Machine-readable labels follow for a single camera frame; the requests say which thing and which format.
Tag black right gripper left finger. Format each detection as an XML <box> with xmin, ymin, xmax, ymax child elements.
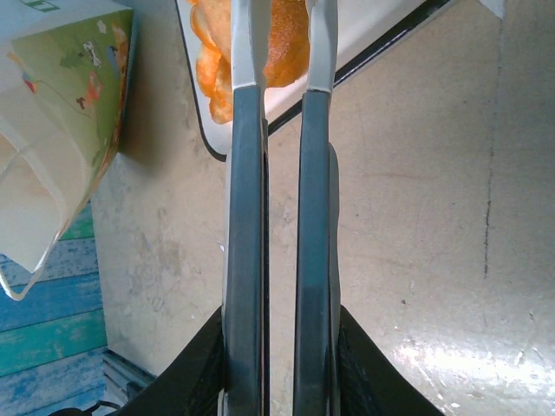
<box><xmin>116</xmin><ymin>309</ymin><xmax>226</xmax><ymax>416</ymax></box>

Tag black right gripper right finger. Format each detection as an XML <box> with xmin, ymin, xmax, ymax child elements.
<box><xmin>336</xmin><ymin>302</ymin><xmax>443</xmax><ymax>416</ymax></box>

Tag grey white food tongs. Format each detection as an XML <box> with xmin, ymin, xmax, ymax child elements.
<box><xmin>219</xmin><ymin>0</ymin><xmax>343</xmax><ymax>416</ymax></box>

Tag white strawberry print tray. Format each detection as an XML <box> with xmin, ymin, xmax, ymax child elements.
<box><xmin>174</xmin><ymin>0</ymin><xmax>454</xmax><ymax>164</ymax></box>

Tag white printed paper bag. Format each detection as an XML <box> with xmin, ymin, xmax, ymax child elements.
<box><xmin>0</xmin><ymin>0</ymin><xmax>136</xmax><ymax>302</ymax></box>

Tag twisted orange fake bread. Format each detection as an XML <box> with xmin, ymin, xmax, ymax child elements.
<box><xmin>186</xmin><ymin>0</ymin><xmax>238</xmax><ymax>126</ymax></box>

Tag brown fake baguette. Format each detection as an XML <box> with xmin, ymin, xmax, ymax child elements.
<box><xmin>263</xmin><ymin>0</ymin><xmax>312</xmax><ymax>89</ymax></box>

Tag aluminium table side rail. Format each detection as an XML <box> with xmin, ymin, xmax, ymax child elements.
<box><xmin>101</xmin><ymin>348</ymin><xmax>160</xmax><ymax>411</ymax></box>

